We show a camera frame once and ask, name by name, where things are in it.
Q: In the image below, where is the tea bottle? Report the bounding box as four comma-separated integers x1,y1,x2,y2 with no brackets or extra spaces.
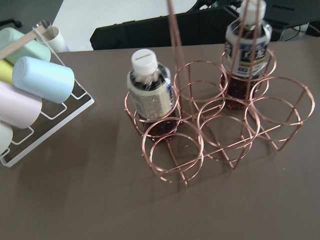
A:
127,48,178,131
223,0,272,100

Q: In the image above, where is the black foam case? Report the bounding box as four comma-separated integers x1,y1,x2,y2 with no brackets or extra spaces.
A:
90,7,239,50

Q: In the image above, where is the white cup rack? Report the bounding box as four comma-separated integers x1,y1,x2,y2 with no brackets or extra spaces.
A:
0,21,95,168

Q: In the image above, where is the light blue cup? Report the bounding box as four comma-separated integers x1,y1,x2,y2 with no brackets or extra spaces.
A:
12,56,75,104

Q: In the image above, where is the pink cup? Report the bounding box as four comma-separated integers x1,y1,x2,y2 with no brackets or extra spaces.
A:
0,81,42,129

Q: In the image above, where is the mint green cup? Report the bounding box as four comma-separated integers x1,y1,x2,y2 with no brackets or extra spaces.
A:
0,27,52,65

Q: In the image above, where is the paper cup with utensils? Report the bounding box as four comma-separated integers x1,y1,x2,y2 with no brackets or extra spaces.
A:
34,20,70,53

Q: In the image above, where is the white cup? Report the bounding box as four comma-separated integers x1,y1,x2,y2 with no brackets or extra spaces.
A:
0,121,13,154

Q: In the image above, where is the yellow cup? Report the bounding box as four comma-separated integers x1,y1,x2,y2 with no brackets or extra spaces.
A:
0,59,14,85

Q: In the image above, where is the copper wire bottle rack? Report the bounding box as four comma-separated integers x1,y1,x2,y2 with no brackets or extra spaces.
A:
124,11,315,185

